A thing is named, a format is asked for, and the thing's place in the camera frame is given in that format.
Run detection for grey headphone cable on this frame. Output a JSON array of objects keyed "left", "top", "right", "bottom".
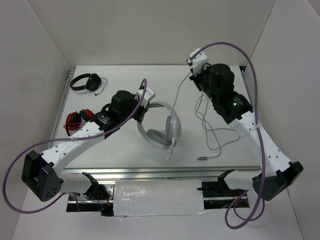
[{"left": 171, "top": 72, "right": 242, "bottom": 161}]

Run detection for white over-ear headphones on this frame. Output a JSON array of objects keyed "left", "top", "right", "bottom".
[{"left": 137, "top": 101, "right": 182, "bottom": 162}]

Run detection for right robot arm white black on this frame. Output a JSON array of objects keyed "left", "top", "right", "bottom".
[{"left": 190, "top": 63, "right": 304, "bottom": 201}]

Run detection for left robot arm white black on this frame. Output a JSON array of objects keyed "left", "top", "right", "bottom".
[{"left": 21, "top": 87, "right": 156, "bottom": 202}]

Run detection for black on-ear headphones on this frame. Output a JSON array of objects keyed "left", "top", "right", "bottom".
[{"left": 69, "top": 73, "right": 108, "bottom": 96}]

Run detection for red black headphones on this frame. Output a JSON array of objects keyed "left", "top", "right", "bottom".
[{"left": 63, "top": 109, "right": 94, "bottom": 137}]

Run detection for white foil-covered panel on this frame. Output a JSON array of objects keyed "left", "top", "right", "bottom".
[{"left": 113, "top": 179, "right": 205, "bottom": 217}]

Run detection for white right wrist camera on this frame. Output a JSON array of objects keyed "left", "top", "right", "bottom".
[{"left": 186, "top": 48, "right": 208, "bottom": 76}]

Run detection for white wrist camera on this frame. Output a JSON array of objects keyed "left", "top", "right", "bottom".
[
  {"left": 186, "top": 48, "right": 208, "bottom": 76},
  {"left": 136, "top": 87, "right": 156, "bottom": 107}
]

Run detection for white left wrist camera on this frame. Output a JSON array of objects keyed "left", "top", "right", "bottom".
[{"left": 136, "top": 87, "right": 156, "bottom": 107}]

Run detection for front aluminium rail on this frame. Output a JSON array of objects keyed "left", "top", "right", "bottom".
[{"left": 61, "top": 166, "right": 261, "bottom": 182}]

